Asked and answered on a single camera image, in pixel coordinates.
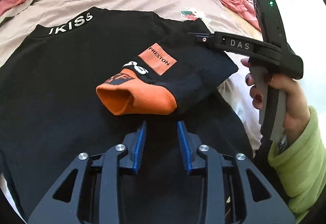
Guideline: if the right hand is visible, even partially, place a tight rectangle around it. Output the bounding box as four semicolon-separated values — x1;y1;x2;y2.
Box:
241;58;311;145

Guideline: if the beige strawberry print sheet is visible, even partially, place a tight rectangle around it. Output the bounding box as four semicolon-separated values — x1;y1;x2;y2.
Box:
1;0;260;157

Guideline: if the green sleeve forearm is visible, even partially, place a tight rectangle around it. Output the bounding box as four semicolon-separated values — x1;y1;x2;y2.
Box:
268;106;325;223

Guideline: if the black orange sweater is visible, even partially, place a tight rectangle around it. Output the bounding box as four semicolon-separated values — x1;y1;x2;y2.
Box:
1;7;252;223

